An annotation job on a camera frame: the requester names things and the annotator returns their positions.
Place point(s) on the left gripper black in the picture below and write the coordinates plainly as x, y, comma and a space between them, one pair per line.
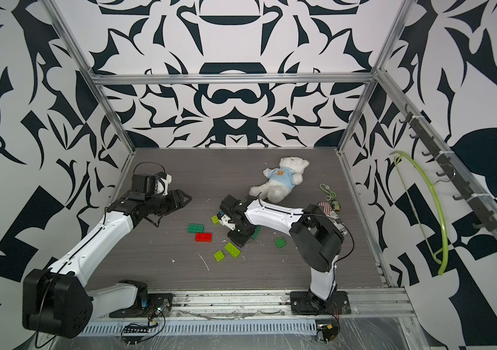
169, 200

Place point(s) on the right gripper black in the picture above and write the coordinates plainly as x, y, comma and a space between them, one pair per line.
236, 240

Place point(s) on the dark green lego brick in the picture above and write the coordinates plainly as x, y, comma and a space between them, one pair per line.
196, 228
256, 232

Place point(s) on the red lego brick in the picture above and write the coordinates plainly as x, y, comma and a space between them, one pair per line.
204, 237

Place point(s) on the small green lego brick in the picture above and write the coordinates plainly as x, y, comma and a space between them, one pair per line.
280, 243

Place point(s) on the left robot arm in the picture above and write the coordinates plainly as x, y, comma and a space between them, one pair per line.
55, 300

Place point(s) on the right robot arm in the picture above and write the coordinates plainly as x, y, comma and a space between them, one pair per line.
317, 236

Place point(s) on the long lime lego brick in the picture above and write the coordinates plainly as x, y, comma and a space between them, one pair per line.
232, 250

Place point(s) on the white teddy bear blue shirt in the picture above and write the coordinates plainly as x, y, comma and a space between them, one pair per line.
281, 180

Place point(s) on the black connector box right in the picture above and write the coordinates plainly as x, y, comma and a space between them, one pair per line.
326, 333

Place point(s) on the black usb hub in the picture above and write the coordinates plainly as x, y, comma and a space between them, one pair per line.
135, 330

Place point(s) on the green plastic hanger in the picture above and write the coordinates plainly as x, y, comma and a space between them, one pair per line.
441, 256

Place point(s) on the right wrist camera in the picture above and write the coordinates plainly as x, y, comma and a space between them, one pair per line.
226, 221

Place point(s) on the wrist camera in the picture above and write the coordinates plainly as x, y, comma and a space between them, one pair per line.
151, 185
226, 221

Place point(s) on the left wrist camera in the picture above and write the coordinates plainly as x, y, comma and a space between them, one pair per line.
151, 185

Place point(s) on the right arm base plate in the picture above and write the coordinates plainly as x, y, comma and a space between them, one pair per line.
306, 303

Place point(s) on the white slotted cable duct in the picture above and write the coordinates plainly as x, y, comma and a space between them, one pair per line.
209, 327

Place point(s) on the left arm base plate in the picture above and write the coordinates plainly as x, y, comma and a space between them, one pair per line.
148, 306

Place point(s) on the black wall hook rail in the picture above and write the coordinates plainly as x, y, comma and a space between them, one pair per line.
450, 172

